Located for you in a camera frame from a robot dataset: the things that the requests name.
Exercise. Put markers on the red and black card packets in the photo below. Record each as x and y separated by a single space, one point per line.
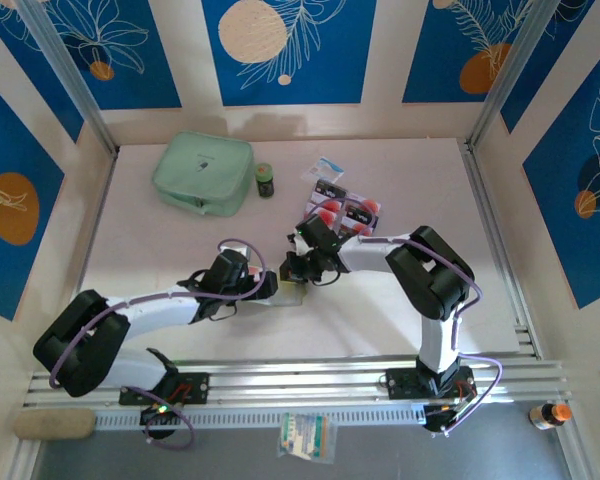
347 202

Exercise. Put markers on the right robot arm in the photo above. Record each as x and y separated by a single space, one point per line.
375 252

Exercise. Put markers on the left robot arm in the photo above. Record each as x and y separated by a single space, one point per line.
150 312

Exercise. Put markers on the black VIP card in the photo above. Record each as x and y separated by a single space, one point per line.
358 218
332 190

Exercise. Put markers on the blue white sachet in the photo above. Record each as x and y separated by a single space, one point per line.
322 170

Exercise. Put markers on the green bottle black label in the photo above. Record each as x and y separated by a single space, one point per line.
265 185

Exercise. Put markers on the mint green zip pouch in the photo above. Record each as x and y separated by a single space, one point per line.
200 160

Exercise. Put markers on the clear bag with packets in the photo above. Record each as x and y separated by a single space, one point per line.
307 435

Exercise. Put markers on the beige foam block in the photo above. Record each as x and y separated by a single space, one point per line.
55 424

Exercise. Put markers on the brown bottle orange cap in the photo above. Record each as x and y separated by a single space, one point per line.
545 416

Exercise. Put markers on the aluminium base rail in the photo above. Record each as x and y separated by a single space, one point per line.
300 380

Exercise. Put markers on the aluminium table edge rail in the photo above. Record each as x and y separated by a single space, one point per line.
500 250
97 210

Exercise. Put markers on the aluminium frame post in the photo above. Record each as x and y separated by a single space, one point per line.
71 75
510 75

